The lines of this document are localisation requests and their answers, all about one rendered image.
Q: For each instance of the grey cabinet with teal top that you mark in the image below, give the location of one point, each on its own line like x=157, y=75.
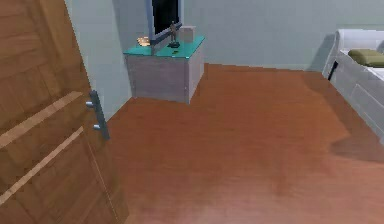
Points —
x=163, y=78

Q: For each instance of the pale grey box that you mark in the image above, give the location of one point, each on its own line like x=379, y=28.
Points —
x=187, y=34

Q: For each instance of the dark bronze figurine statue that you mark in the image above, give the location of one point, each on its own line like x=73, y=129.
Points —
x=173, y=35

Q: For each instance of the small orange tan object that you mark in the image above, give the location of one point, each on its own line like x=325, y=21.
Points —
x=144, y=41

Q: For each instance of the black television set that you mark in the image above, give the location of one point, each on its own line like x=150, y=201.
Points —
x=165, y=15

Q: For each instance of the brown wooden room door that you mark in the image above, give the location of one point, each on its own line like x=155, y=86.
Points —
x=40, y=110

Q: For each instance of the white sofa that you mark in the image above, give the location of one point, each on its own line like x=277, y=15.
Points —
x=358, y=76

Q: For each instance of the olive green cushion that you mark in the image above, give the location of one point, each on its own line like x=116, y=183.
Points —
x=366, y=57

